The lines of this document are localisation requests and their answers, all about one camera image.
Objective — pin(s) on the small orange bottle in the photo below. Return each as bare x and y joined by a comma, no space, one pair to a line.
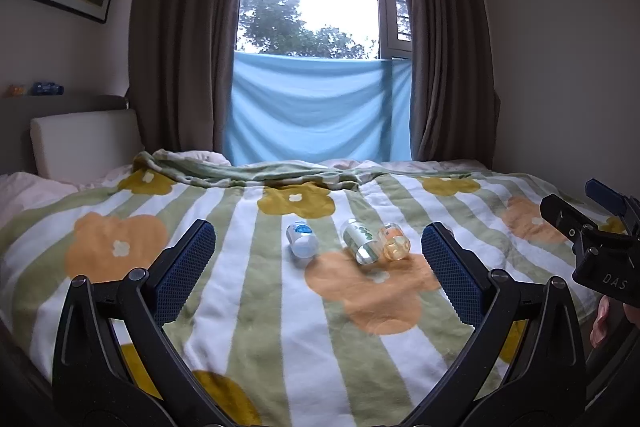
394,243

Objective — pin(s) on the white headboard cushion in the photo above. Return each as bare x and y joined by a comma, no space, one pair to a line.
85,142

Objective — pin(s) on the floral striped blanket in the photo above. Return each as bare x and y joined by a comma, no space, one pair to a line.
280,317

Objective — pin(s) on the white blue-label bottle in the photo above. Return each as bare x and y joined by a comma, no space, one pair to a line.
301,241

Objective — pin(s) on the person's right hand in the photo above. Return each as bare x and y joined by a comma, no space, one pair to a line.
600,324

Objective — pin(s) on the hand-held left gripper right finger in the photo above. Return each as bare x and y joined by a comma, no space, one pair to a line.
450,272

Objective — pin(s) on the light blue cloth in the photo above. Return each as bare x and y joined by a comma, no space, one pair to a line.
315,107

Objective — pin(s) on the brown curtain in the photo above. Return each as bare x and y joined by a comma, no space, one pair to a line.
447,32
187,32

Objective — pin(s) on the orange toy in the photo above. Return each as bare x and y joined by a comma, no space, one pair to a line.
16,90

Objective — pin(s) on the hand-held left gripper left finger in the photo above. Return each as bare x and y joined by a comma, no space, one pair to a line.
186,272

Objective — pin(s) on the clear green-label bottle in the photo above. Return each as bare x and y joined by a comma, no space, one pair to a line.
360,241

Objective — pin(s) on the blue toy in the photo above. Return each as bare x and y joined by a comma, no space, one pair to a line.
46,88

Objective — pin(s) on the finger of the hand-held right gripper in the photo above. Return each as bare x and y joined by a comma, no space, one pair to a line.
607,197
562,217

